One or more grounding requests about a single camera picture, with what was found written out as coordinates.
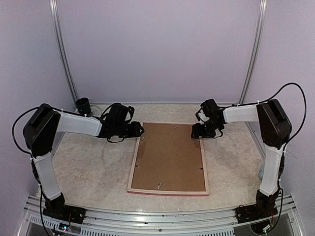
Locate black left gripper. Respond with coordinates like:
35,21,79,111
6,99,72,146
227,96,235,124
115,121,145,139

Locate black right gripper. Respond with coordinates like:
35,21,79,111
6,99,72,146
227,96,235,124
191,118,222,138

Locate pink wooden picture frame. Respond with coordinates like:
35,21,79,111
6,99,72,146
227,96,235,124
126,121,210,197

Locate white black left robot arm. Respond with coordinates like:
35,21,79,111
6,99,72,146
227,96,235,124
23,103,145,224

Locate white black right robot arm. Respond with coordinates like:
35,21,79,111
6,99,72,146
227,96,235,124
191,99,292,223

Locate grey spiral ceramic plate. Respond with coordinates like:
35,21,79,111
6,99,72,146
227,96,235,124
89,105,101,117

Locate dark green speckled cup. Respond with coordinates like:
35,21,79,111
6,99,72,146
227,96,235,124
75,97,92,115

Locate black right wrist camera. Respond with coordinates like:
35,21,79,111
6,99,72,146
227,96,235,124
195,108,209,124

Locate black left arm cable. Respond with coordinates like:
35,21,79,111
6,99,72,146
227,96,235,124
12,105,52,153

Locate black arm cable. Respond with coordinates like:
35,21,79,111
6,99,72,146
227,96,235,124
216,82,308,222
12,105,52,153

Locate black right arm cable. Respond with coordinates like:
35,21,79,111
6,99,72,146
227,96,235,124
216,82,308,222

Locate aluminium front rail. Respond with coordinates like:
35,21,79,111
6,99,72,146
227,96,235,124
18,194,303,236

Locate right aluminium corner post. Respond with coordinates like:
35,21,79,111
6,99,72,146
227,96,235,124
238,0,267,104

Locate aluminium corner post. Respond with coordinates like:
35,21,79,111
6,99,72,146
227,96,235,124
49,0,78,103
238,0,267,104

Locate left aluminium corner post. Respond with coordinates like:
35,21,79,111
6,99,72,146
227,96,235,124
49,0,78,103

